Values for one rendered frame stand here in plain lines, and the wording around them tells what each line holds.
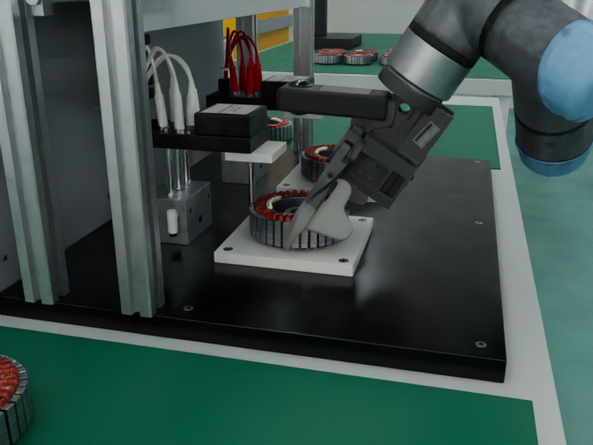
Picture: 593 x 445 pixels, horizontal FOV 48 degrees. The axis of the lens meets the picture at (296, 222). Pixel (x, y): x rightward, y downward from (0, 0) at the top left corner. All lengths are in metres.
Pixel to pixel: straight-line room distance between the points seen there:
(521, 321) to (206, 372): 0.30
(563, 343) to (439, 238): 1.47
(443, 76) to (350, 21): 5.46
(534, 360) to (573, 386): 1.41
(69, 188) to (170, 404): 0.33
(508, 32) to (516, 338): 0.27
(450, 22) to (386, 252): 0.25
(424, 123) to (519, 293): 0.20
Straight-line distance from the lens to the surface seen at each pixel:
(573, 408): 1.93
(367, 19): 6.07
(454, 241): 0.78
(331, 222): 0.67
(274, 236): 0.70
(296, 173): 0.98
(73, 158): 0.78
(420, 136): 0.68
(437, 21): 0.65
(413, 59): 0.65
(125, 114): 0.55
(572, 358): 2.16
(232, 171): 0.98
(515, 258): 0.81
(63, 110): 0.77
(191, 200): 0.76
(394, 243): 0.76
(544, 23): 0.60
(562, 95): 0.59
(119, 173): 0.57
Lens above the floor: 1.05
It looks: 20 degrees down
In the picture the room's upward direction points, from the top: straight up
